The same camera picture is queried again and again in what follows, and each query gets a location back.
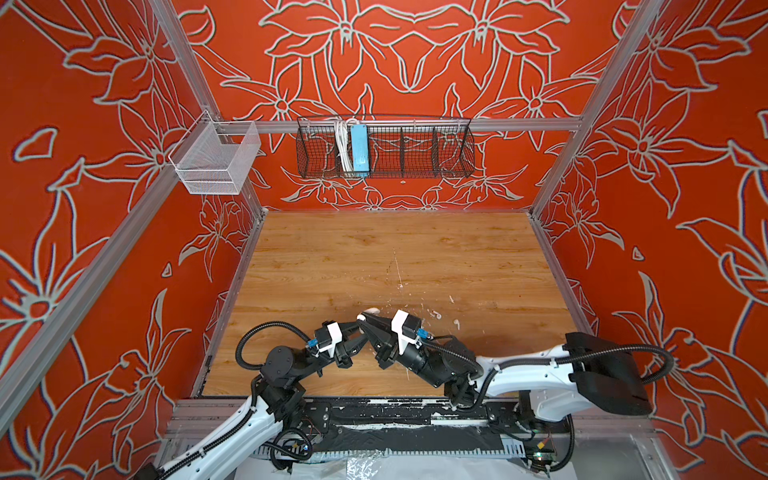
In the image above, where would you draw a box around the white coiled cable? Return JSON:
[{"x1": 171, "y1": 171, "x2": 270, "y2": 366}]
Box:
[{"x1": 334, "y1": 119, "x2": 354, "y2": 176}]

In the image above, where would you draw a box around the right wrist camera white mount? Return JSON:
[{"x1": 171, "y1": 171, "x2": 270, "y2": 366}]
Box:
[{"x1": 391, "y1": 310, "x2": 431, "y2": 355}]

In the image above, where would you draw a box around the small green circuit board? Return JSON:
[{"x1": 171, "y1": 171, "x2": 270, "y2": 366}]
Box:
[{"x1": 526, "y1": 447, "x2": 557, "y2": 473}]

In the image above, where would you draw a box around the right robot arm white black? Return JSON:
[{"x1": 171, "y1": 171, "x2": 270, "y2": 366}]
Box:
[{"x1": 357, "y1": 310, "x2": 676, "y2": 422}]

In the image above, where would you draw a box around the blue flat box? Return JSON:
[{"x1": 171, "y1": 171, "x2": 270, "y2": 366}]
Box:
[{"x1": 350, "y1": 124, "x2": 370, "y2": 177}]

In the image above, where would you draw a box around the clear plastic wall bin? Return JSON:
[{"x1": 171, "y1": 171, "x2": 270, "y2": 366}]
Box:
[{"x1": 169, "y1": 110, "x2": 262, "y2": 195}]

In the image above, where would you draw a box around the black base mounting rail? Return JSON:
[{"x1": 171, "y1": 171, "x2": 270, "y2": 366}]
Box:
[{"x1": 263, "y1": 395, "x2": 571, "y2": 454}]

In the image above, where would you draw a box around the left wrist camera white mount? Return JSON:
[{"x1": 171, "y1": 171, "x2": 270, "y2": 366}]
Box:
[{"x1": 307, "y1": 322, "x2": 343, "y2": 357}]

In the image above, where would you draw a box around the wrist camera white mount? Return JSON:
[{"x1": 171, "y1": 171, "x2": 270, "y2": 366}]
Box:
[
  {"x1": 307, "y1": 322, "x2": 343, "y2": 357},
  {"x1": 391, "y1": 310, "x2": 431, "y2": 355}
]

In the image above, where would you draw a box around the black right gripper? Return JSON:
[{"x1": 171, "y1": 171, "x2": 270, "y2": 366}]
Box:
[{"x1": 359, "y1": 313, "x2": 451, "y2": 393}]

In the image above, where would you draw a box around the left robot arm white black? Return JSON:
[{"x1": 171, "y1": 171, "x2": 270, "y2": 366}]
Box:
[{"x1": 134, "y1": 314, "x2": 368, "y2": 479}]

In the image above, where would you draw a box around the black wire wall basket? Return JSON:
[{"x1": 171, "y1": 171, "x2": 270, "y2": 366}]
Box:
[{"x1": 296, "y1": 115, "x2": 476, "y2": 180}]

